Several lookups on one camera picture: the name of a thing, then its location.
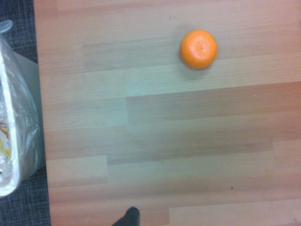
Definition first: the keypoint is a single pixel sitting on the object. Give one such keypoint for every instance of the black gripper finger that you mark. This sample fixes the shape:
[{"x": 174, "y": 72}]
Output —
[{"x": 129, "y": 217}]

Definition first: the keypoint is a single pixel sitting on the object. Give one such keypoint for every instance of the orange tangerine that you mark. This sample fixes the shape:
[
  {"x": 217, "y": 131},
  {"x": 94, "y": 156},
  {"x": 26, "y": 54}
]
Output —
[{"x": 198, "y": 49}]

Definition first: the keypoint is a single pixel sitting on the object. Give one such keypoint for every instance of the white plastic trash bin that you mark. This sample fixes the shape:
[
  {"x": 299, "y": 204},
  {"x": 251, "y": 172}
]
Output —
[{"x": 16, "y": 113}]

